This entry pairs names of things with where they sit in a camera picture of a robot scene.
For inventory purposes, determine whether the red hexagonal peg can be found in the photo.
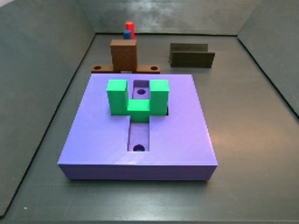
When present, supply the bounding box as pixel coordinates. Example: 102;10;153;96
126;21;137;39

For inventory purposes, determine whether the green U-shaped block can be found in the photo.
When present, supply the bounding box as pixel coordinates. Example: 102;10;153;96
107;80;170;123

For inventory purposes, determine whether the purple board with slot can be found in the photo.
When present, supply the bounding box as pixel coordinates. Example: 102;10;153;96
59;73;218;180

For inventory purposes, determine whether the blue hexagonal peg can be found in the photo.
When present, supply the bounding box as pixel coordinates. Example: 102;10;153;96
123;30;133;39

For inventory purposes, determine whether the black angle bracket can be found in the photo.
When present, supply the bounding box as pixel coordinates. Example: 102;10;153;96
170;43;216;68

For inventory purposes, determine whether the brown T-shaped block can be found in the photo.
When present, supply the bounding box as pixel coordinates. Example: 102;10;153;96
91;39;161;74

